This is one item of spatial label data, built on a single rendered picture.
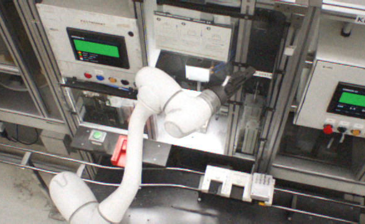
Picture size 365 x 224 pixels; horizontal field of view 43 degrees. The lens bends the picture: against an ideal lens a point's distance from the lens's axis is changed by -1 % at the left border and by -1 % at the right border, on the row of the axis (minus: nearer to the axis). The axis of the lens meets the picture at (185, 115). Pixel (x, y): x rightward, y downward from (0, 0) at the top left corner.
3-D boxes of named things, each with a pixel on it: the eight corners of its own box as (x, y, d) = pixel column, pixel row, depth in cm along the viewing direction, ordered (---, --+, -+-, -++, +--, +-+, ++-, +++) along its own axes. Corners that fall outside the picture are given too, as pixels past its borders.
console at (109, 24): (59, 80, 220) (32, 9, 182) (80, 37, 235) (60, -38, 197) (144, 96, 214) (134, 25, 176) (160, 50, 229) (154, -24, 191)
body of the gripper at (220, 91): (218, 113, 166) (235, 101, 171) (222, 96, 160) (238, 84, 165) (203, 102, 169) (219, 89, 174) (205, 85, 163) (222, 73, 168)
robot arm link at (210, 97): (213, 105, 157) (224, 97, 160) (193, 91, 160) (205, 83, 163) (210, 123, 163) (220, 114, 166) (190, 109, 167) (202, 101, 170)
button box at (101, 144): (92, 149, 252) (88, 139, 242) (97, 137, 256) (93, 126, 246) (106, 152, 250) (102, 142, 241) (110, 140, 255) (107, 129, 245)
